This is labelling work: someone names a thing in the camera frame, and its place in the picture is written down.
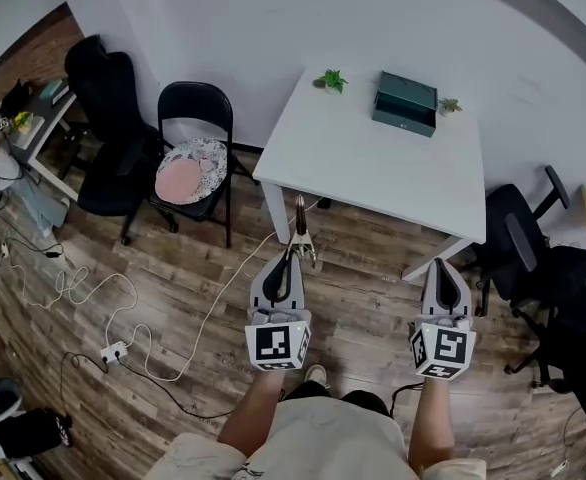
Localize person's right forearm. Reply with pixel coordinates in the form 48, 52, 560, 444
406, 376, 458, 474

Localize white side desk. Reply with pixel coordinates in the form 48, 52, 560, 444
0, 80, 82, 204

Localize dark green metal box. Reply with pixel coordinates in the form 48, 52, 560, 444
371, 70, 439, 139

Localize black high-back office chair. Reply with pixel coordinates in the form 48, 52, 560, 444
64, 34, 179, 247

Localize long white cable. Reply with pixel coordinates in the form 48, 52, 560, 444
131, 195, 324, 383

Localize black mesh office chair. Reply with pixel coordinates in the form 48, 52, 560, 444
502, 245, 586, 428

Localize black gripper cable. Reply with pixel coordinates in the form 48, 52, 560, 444
390, 381, 424, 414

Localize green potted plant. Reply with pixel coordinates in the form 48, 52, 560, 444
312, 67, 350, 96

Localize black office chair grey armrests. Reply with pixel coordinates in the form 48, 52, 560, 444
472, 164, 572, 319

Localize person's left forearm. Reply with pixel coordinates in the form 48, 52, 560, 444
216, 367, 288, 459

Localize white power strip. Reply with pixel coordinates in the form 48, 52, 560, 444
99, 340, 129, 366

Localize black floor cable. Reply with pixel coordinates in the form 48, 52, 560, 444
60, 350, 232, 419

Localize black folding chair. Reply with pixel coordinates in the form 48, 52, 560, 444
147, 81, 262, 249

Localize person's black shorts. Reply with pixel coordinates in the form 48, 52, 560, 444
280, 380, 392, 418

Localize pale variegated potted plant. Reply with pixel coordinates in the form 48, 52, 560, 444
437, 96, 464, 118

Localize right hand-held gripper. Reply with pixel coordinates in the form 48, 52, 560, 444
408, 256, 478, 382

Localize floral seat cushion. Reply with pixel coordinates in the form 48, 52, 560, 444
155, 136, 229, 204

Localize brass clasp tool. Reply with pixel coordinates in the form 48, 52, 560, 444
286, 193, 319, 269

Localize person's beige shoe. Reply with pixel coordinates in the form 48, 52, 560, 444
303, 363, 330, 390

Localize pink round cushion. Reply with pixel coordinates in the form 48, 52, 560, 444
154, 159, 202, 207

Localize teal book stack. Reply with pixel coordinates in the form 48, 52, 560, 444
39, 79, 72, 107

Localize person's beige shirt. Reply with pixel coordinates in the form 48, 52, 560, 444
142, 395, 489, 480

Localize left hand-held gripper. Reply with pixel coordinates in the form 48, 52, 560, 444
243, 253, 315, 373

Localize black bag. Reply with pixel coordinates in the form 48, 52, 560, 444
0, 406, 74, 460

